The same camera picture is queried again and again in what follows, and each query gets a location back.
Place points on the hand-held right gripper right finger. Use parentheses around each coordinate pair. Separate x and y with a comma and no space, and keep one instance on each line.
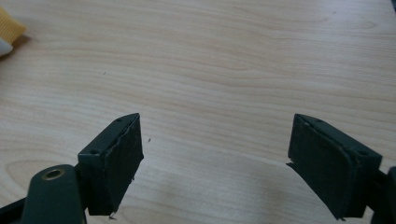
(330,168)

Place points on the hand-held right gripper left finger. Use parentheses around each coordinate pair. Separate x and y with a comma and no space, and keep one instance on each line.
(115,168)

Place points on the yellow and white cloth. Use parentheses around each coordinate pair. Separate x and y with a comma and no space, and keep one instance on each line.
(7,29)

